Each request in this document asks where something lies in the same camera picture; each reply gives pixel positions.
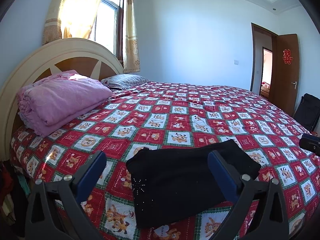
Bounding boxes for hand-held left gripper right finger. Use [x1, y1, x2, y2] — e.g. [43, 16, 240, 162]
[207, 150, 290, 240]

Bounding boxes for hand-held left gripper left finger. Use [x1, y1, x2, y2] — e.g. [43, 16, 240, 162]
[24, 151, 107, 240]

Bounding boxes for black pants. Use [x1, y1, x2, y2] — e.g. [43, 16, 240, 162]
[126, 139, 262, 229]

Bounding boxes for black folding chair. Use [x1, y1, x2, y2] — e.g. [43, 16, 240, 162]
[292, 93, 320, 133]

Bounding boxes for brown wooden door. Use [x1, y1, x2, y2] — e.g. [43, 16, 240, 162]
[269, 34, 300, 117]

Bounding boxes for red checkered printed bedspread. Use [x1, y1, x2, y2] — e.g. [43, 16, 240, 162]
[10, 81, 320, 240]

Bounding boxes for pile of clothes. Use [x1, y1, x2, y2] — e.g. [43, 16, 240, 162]
[0, 159, 33, 238]

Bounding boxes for folded pink blanket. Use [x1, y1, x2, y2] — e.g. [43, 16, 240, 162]
[16, 70, 113, 138]

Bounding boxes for red paper door decoration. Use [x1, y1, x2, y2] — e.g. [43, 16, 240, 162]
[282, 49, 293, 64]

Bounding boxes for striped pillow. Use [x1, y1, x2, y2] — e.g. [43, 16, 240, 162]
[101, 74, 151, 91]

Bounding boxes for cream wooden headboard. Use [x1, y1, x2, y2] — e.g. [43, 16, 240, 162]
[0, 37, 125, 161]

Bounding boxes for yellow patterned curtain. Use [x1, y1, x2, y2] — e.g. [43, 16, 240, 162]
[122, 0, 141, 74]
[42, 0, 109, 46]

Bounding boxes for window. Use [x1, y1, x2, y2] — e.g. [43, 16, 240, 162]
[94, 0, 125, 61]

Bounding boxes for brown door frame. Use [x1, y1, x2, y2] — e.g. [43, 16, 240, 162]
[250, 22, 279, 97]

